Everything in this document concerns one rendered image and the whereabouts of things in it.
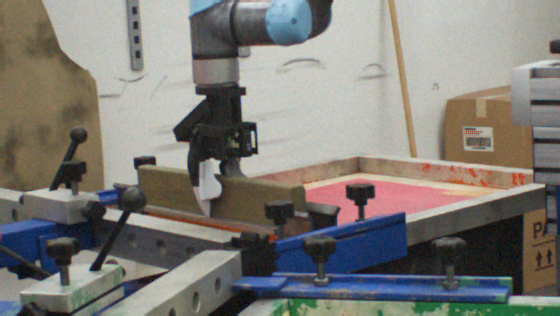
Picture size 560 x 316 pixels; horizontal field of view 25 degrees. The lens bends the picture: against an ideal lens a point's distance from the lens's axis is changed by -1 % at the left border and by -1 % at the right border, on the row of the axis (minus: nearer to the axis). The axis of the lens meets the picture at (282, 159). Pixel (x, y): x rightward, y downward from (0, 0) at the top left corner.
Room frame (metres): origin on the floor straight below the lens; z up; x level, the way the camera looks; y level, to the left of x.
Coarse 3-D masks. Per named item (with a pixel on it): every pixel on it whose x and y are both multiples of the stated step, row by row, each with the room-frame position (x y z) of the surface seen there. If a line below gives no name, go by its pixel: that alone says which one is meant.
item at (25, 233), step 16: (16, 224) 1.81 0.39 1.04; (32, 224) 1.80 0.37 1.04; (48, 224) 1.80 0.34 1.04; (64, 224) 1.81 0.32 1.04; (80, 224) 1.83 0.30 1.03; (16, 240) 1.76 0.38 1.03; (32, 240) 1.78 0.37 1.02; (80, 240) 1.83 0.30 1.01; (0, 256) 1.74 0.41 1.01; (32, 256) 1.78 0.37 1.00
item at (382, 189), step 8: (336, 184) 2.47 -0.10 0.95; (344, 184) 2.47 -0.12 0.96; (376, 184) 2.45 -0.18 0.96; (384, 184) 2.44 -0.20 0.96; (392, 184) 2.44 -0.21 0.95; (400, 184) 2.43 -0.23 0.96; (312, 192) 2.40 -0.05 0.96; (320, 192) 2.40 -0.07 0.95; (376, 192) 2.36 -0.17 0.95; (384, 192) 2.36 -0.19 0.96; (392, 192) 2.35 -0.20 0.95; (400, 192) 2.34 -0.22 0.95; (408, 192) 2.34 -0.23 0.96
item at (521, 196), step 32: (320, 160) 2.57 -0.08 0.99; (352, 160) 2.59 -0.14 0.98; (384, 160) 2.54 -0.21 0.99; (416, 160) 2.49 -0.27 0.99; (512, 192) 2.09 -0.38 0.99; (544, 192) 2.13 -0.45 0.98; (416, 224) 1.92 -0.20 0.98; (448, 224) 1.97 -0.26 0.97; (480, 224) 2.02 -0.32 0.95; (128, 256) 1.92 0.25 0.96
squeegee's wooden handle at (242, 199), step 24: (144, 168) 2.17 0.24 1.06; (168, 168) 2.13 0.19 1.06; (144, 192) 2.17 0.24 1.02; (168, 192) 2.11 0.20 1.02; (192, 192) 2.06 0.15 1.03; (240, 192) 1.96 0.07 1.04; (264, 192) 1.92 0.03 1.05; (288, 192) 1.88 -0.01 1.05; (216, 216) 2.02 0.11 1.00; (240, 216) 1.97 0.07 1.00; (264, 216) 1.92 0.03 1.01
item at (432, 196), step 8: (416, 192) 2.33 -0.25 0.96; (424, 192) 2.33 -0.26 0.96; (432, 192) 2.32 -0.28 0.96; (440, 192) 2.32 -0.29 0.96; (408, 200) 2.26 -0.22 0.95; (416, 200) 2.26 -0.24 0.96; (424, 200) 2.25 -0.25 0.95; (432, 200) 2.25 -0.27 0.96; (440, 200) 2.24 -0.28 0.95; (448, 200) 2.24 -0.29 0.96; (456, 200) 2.23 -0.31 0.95; (464, 200) 2.23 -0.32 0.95
